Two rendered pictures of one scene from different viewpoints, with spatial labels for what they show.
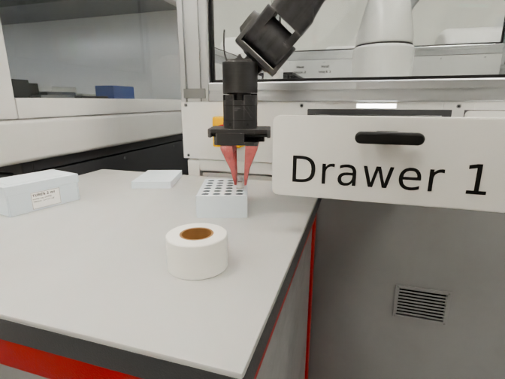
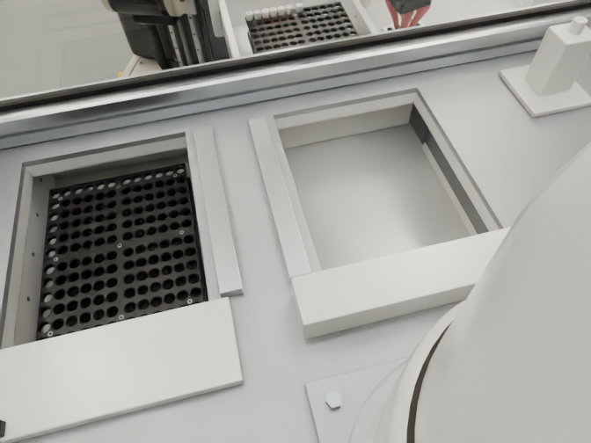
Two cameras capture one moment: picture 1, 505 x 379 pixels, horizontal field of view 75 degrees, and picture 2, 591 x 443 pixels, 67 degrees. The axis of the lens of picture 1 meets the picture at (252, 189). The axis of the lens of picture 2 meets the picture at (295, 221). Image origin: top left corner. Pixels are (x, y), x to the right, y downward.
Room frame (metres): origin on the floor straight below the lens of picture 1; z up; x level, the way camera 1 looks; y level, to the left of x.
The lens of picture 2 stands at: (1.18, -0.57, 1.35)
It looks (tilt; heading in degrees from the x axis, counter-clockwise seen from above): 56 degrees down; 152
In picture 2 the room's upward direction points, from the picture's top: 3 degrees counter-clockwise
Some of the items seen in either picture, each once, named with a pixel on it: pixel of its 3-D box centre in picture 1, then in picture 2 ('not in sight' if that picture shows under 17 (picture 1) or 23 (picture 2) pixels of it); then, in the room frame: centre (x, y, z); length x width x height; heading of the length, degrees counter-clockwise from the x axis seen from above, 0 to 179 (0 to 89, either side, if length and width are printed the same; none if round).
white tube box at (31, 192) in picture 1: (33, 190); not in sight; (0.59, 0.41, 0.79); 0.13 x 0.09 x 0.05; 149
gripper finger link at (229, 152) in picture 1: (243, 158); not in sight; (0.57, 0.02, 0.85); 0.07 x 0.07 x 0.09; 87
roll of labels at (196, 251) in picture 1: (197, 249); not in sight; (0.35, 0.06, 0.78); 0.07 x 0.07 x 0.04
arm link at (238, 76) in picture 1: (240, 78); not in sight; (0.57, 0.02, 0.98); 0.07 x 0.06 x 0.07; 0
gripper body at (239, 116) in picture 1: (240, 116); not in sight; (0.57, 0.02, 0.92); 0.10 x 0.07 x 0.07; 87
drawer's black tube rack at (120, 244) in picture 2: not in sight; (128, 258); (0.83, -0.62, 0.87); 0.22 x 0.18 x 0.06; 163
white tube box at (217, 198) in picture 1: (224, 196); not in sight; (0.58, 0.05, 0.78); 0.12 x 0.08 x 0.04; 1
